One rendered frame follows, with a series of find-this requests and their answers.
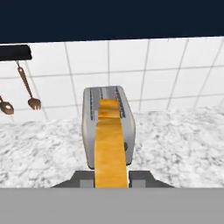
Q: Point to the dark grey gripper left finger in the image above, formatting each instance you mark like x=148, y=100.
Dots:
x=83, y=178

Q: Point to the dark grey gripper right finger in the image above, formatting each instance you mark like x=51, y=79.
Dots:
x=140, y=178

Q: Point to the orange bread slice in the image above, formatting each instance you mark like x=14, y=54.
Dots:
x=110, y=145

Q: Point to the silver toaster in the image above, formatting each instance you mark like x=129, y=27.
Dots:
x=89, y=128

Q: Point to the brown hanging fork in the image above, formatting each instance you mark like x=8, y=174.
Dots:
x=29, y=90

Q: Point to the brown hanging spoon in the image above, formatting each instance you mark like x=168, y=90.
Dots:
x=5, y=107

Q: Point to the black utensil rail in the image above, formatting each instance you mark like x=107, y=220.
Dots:
x=14, y=52

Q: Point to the dark navy wall cupboard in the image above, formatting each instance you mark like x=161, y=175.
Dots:
x=112, y=17

